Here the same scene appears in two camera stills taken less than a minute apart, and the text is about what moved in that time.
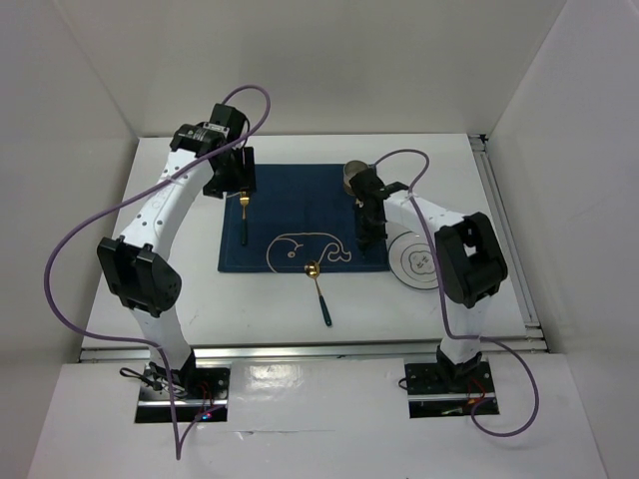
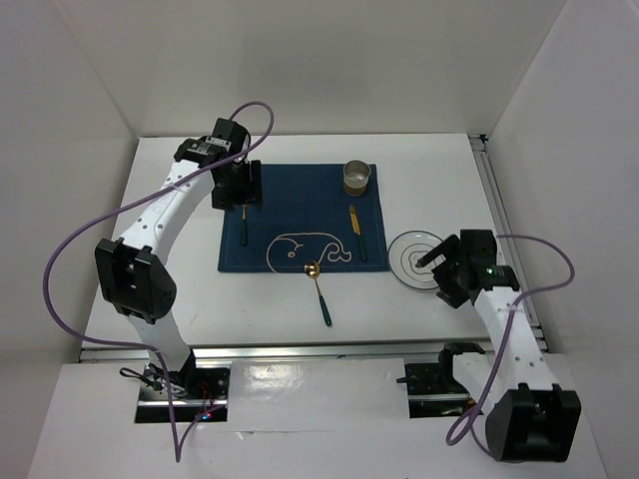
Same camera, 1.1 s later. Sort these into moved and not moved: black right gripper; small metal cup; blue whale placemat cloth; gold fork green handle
Moved: black right gripper
Not moved: small metal cup; blue whale placemat cloth; gold fork green handle
